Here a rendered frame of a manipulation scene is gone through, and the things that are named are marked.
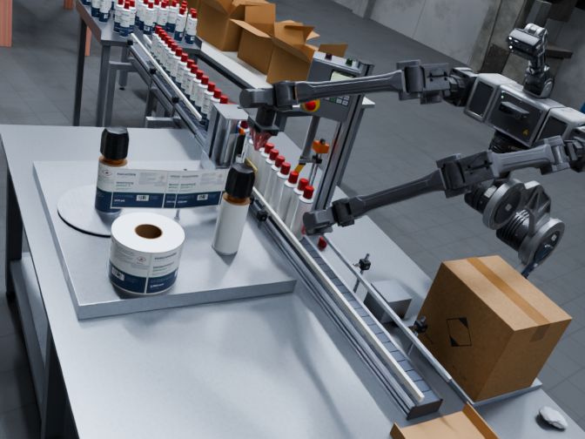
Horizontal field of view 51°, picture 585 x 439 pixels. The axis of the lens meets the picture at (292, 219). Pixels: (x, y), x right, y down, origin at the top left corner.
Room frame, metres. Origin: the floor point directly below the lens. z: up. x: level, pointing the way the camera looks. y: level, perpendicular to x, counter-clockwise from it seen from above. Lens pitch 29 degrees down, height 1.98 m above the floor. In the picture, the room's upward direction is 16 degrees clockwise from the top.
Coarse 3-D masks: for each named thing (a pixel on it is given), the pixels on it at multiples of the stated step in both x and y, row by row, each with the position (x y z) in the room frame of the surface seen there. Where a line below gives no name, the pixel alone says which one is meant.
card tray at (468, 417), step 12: (468, 408) 1.27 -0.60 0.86; (432, 420) 1.21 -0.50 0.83; (444, 420) 1.22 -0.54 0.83; (456, 420) 1.24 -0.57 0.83; (468, 420) 1.25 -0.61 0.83; (480, 420) 1.23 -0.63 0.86; (396, 432) 1.11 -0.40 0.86; (408, 432) 1.15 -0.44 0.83; (420, 432) 1.16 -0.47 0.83; (432, 432) 1.17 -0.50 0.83; (444, 432) 1.18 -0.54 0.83; (456, 432) 1.19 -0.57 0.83; (468, 432) 1.21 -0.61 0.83; (480, 432) 1.22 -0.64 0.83; (492, 432) 1.19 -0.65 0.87
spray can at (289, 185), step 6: (294, 174) 1.91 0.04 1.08; (288, 180) 1.91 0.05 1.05; (294, 180) 1.91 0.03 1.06; (288, 186) 1.90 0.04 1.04; (294, 186) 1.91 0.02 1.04; (282, 192) 1.91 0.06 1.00; (288, 192) 1.90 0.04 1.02; (282, 198) 1.91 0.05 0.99; (288, 198) 1.90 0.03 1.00; (282, 204) 1.90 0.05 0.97; (288, 204) 1.90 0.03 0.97; (282, 210) 1.90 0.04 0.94; (282, 216) 1.90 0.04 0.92
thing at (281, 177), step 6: (282, 168) 1.97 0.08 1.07; (288, 168) 1.97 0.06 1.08; (282, 174) 1.96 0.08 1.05; (288, 174) 1.98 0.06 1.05; (276, 180) 1.96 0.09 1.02; (282, 180) 1.95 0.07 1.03; (276, 186) 1.96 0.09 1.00; (282, 186) 1.95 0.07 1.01; (276, 192) 1.95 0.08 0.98; (276, 198) 1.95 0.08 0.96; (270, 204) 1.96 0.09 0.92; (276, 204) 1.95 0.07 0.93; (276, 210) 1.95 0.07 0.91
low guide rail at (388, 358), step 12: (252, 192) 2.05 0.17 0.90; (264, 204) 1.97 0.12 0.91; (276, 216) 1.90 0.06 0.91; (300, 252) 1.73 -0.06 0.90; (312, 264) 1.67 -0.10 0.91; (324, 276) 1.61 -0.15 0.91; (336, 288) 1.56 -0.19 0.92; (348, 312) 1.48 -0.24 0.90; (360, 324) 1.43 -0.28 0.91; (372, 336) 1.38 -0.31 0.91; (384, 348) 1.34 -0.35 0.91; (396, 372) 1.28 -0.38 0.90; (408, 384) 1.24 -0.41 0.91; (420, 396) 1.20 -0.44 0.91
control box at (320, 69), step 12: (312, 60) 1.98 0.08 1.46; (324, 60) 1.98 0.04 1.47; (336, 60) 2.02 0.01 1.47; (312, 72) 1.98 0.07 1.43; (324, 72) 1.98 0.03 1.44; (348, 72) 1.98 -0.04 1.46; (300, 108) 1.98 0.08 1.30; (324, 108) 1.98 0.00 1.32; (336, 108) 1.98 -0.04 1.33; (348, 108) 1.98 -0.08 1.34; (336, 120) 1.99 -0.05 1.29
